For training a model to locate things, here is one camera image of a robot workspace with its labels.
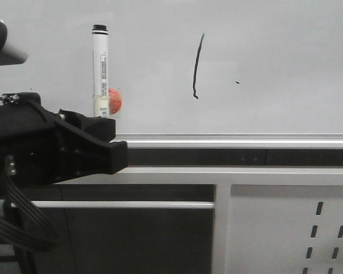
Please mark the white metal stand frame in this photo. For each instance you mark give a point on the white metal stand frame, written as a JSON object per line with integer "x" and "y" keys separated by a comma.
{"x": 136, "y": 240}

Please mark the red round magnet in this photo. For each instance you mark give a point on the red round magnet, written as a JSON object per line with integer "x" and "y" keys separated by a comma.
{"x": 115, "y": 101}

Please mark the white whiteboard marker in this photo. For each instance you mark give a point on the white whiteboard marker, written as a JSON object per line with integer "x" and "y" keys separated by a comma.
{"x": 100, "y": 70}

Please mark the whiteboard with aluminium frame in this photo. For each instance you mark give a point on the whiteboard with aluminium frame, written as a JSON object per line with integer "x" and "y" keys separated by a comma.
{"x": 190, "y": 73}

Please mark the white perforated pegboard panel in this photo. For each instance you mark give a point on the white perforated pegboard panel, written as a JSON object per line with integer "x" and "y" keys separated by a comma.
{"x": 285, "y": 229}

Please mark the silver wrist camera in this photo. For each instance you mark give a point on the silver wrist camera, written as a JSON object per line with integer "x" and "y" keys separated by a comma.
{"x": 9, "y": 54}

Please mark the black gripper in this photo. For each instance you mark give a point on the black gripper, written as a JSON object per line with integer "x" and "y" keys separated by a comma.
{"x": 38, "y": 146}

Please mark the white horizontal metal rod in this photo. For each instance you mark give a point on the white horizontal metal rod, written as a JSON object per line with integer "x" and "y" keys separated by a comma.
{"x": 125, "y": 204}

